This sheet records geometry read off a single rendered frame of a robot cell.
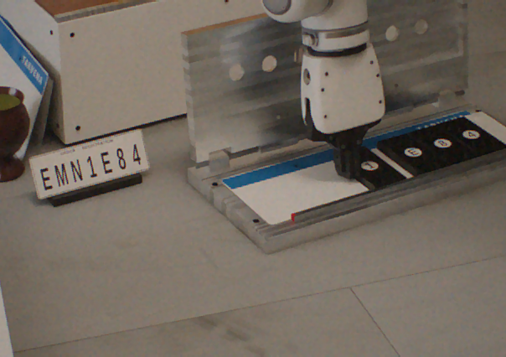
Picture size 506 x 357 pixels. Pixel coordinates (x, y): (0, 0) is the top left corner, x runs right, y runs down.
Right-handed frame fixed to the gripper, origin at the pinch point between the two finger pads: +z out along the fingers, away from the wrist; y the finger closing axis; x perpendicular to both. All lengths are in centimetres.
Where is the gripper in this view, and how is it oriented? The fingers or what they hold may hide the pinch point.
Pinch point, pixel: (347, 161)
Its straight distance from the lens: 193.2
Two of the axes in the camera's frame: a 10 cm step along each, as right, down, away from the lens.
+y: 8.7, -2.5, 4.3
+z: 1.0, 9.4, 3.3
